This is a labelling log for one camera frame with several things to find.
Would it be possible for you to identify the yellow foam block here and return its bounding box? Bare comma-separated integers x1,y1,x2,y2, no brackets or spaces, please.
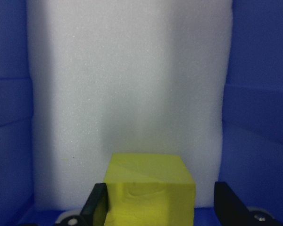
103,153,197,226

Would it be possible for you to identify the blue plastic storage bin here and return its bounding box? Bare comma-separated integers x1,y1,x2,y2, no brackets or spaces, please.
0,0,283,226

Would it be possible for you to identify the white foam pad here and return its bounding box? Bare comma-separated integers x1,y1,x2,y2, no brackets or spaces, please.
25,0,234,212

